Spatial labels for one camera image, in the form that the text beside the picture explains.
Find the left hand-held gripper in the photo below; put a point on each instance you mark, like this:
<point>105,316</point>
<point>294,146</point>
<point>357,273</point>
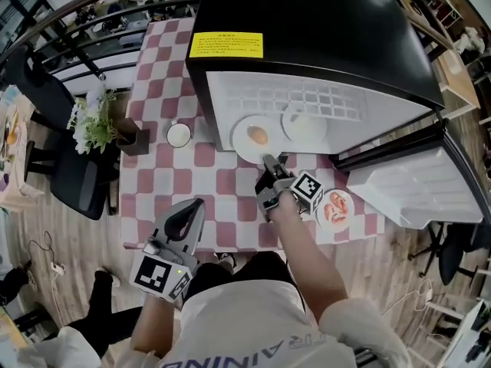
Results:
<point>153,278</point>

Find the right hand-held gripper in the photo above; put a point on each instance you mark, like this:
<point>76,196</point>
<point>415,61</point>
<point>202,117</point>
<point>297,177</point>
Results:
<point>307,188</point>

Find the brown egg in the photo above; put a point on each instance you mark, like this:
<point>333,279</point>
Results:
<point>257,135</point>

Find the white round plate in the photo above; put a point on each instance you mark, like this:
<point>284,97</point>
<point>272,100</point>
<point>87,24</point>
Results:
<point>347,226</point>
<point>322,132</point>
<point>239,144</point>

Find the black mini fridge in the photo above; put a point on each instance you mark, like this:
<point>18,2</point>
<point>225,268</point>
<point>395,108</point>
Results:
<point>307,14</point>

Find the person's right forearm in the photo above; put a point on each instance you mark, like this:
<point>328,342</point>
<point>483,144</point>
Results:
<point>307,251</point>

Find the person's left forearm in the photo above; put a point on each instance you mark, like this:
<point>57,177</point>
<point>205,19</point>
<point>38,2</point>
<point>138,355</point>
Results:
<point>153,328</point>

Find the pink white checked tablecloth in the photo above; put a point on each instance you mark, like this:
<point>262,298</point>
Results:
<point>184,190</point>

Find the person's left shoe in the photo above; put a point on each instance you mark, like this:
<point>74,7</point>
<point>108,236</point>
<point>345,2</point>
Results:
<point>226,259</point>

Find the person's black shorts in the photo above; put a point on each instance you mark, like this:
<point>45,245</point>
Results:
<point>261,267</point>

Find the white mug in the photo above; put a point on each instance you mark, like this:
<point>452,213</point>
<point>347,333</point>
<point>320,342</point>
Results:
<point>178,135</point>

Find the brown paper vase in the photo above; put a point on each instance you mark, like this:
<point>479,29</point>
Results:
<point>134,140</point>

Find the black office chair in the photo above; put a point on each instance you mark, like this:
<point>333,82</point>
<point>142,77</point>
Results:
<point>76,190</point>
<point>452,251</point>

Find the person's white shirt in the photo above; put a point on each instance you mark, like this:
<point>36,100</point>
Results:
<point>249,320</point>

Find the white power strip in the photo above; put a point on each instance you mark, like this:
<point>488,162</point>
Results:
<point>58,269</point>

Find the white flower bouquet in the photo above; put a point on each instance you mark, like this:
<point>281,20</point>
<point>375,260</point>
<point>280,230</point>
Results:
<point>94,125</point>

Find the cream cloth side table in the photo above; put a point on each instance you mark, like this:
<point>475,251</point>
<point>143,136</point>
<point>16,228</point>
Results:
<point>15,159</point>

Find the light wooden table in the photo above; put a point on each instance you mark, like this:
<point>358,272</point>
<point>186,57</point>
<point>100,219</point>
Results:
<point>458,79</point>

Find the wood-topped black railing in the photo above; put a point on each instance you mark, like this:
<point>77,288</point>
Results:
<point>57,14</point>

